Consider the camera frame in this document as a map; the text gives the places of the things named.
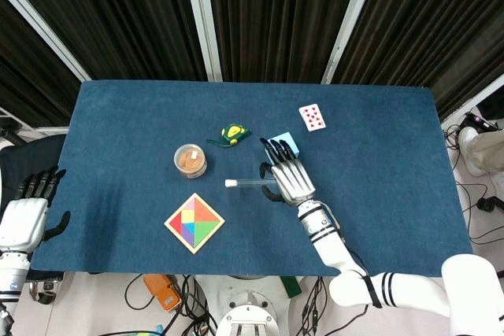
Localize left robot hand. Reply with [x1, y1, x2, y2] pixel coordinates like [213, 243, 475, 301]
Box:
[0, 165, 72, 253]

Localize green yellow tape measure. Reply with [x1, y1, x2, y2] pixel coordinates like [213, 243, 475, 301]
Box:
[206, 124, 254, 148]

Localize white window frame post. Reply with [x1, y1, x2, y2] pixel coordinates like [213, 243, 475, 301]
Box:
[180, 0, 224, 83]
[321, 0, 384, 85]
[0, 0, 92, 83]

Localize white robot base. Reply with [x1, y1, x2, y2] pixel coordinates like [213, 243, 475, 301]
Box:
[195, 275, 305, 336]

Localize clear round container brown contents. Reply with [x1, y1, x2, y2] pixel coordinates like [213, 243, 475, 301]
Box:
[173, 143, 208, 179]

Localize red hearts playing card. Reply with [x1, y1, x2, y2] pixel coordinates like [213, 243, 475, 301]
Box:
[298, 103, 328, 132]

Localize black device pink label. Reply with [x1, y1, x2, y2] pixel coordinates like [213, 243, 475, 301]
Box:
[464, 112, 500, 132]

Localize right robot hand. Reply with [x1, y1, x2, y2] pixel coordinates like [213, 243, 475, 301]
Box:
[258, 137, 317, 207]

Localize clear test tube white cap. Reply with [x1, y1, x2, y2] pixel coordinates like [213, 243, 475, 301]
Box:
[224, 178, 276, 188]

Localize blue felt table cloth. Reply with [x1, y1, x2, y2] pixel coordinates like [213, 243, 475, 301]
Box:
[30, 79, 473, 277]

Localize black curtain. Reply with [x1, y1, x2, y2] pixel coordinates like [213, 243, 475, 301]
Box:
[0, 0, 504, 127]

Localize person leg beige trousers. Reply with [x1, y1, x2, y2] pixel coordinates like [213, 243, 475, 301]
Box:
[470, 129, 504, 174]

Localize orange electronic device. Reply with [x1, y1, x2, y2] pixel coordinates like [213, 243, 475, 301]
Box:
[143, 274, 183, 313]

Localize colourful tangram puzzle wooden frame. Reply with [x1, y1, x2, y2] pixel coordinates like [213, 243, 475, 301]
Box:
[164, 192, 226, 256]

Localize green block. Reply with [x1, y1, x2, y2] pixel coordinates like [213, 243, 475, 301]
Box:
[280, 275, 303, 298]

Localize light blue number cube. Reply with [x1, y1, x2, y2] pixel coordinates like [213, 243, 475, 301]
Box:
[267, 131, 302, 160]

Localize white shoe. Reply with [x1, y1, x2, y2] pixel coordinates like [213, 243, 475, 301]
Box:
[458, 127, 487, 178]

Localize black office chair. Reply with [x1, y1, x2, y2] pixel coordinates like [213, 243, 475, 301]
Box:
[0, 134, 67, 211]

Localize black floor cable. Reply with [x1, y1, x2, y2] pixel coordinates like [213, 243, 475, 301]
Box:
[443, 123, 504, 245]

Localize black cable bundle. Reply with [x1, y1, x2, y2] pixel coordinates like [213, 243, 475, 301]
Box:
[295, 275, 332, 336]
[124, 272, 218, 336]

